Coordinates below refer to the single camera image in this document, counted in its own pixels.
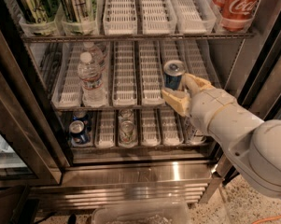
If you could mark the silver soda can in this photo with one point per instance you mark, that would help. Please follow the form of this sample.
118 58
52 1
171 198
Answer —
126 114
127 133

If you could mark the rear clear water bottle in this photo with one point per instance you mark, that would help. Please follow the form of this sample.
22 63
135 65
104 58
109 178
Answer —
95 52

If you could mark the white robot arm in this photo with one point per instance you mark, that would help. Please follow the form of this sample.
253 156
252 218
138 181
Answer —
252 145

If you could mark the fridge glass door right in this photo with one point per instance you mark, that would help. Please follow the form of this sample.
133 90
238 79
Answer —
255 77

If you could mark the middle shelf white tray rightmost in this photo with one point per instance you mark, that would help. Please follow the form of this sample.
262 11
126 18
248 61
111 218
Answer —
199 61

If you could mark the blue soda can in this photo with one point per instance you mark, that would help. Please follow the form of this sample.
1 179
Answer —
78 133
84 117

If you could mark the blue soda can rear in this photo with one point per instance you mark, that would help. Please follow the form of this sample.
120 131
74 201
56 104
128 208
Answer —
84 117

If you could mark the blue soda can front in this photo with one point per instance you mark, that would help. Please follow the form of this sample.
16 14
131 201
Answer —
78 133

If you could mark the blue silver energy drink can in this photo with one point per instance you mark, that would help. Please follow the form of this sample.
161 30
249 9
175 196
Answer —
173 72

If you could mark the green tall can left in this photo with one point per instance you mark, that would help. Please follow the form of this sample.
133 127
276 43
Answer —
39 17

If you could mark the front clear water bottle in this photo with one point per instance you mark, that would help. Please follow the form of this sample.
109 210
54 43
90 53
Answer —
91 80

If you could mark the clear plastic bin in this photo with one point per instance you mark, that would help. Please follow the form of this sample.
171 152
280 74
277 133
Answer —
159 211

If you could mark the red cola can front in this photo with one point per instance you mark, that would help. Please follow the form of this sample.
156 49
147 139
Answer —
236 13

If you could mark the brown tea bottle white cap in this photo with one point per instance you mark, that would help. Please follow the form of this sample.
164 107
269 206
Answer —
194 136

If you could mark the silver soda can front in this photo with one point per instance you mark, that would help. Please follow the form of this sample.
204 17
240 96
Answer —
127 133

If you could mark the green tall can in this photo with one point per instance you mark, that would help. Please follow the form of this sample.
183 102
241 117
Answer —
79 14
39 17

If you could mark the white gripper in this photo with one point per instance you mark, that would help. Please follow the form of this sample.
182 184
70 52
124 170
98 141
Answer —
209 104

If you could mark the green tall can right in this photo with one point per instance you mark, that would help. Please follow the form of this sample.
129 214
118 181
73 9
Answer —
79 14

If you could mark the silver soda can rear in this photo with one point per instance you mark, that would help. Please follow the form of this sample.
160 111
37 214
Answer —
126 114

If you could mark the clear water bottle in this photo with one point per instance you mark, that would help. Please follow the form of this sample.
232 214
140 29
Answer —
91 80
95 52

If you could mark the shelf white tray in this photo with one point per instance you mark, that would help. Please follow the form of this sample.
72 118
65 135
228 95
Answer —
158 17
199 61
120 17
67 93
194 16
150 73
124 78

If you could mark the middle shelf white tray leftmost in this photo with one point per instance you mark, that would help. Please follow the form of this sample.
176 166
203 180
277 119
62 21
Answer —
67 93

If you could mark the stainless steel display fridge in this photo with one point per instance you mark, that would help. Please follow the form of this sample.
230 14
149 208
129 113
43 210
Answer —
159 164

